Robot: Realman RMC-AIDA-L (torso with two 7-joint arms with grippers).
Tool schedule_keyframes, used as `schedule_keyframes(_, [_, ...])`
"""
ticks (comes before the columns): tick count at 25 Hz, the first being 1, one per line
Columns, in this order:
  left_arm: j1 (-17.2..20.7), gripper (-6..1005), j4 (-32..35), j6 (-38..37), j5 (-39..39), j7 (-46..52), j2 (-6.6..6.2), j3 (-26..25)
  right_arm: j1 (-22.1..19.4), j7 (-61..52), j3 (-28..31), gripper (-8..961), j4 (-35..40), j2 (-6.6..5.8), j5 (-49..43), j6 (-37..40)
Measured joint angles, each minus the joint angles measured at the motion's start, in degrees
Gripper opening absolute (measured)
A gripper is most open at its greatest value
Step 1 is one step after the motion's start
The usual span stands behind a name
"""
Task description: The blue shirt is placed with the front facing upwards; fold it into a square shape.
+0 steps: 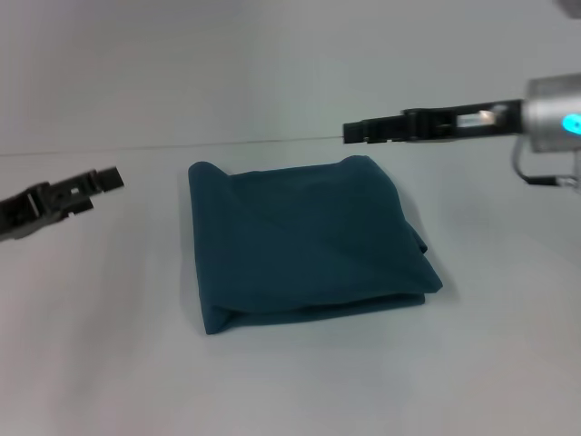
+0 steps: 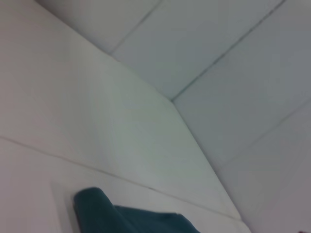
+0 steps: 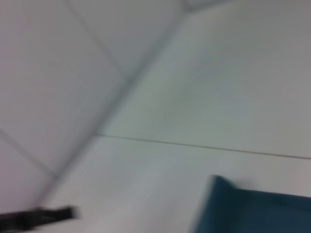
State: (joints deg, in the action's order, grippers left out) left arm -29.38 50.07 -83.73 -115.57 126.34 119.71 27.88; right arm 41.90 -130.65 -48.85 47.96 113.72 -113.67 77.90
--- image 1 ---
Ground silver metal cable connector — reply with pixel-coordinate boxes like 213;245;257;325
558;149;581;195

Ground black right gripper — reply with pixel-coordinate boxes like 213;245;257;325
341;97;526;147

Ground teal t-shirt with FREE print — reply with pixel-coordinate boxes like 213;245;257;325
187;154;444;336

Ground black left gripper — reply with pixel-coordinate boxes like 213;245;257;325
0;165;125;243

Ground dark red right gripper cable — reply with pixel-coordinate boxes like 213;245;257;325
510;138;564;186

